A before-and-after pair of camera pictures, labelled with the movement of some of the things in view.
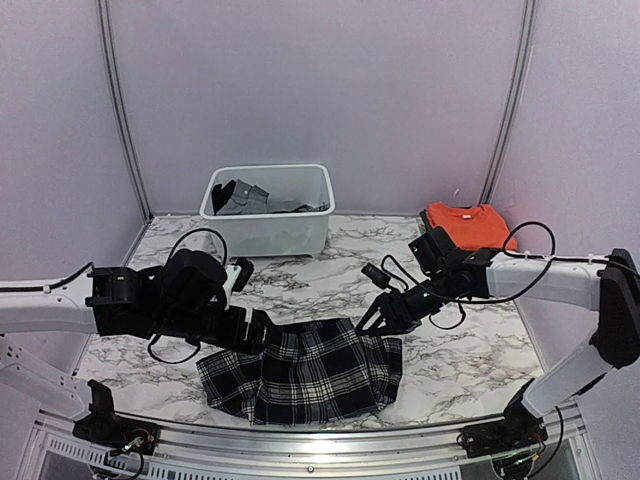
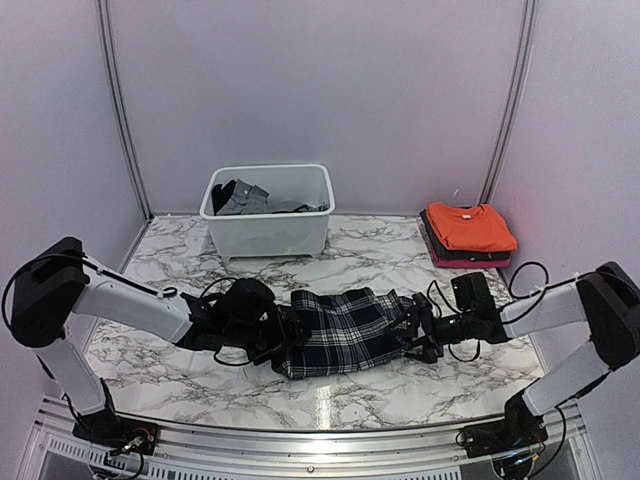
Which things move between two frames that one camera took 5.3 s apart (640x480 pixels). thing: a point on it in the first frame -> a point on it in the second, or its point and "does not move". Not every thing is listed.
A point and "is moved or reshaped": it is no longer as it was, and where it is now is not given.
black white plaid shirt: x=305 y=371 is moved or reshaped
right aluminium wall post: x=525 y=46 does not move
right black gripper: x=398 y=316 -> x=432 y=350
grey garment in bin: x=250 y=199 does not move
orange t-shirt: x=471 y=227 does not move
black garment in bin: x=221 y=195 does not move
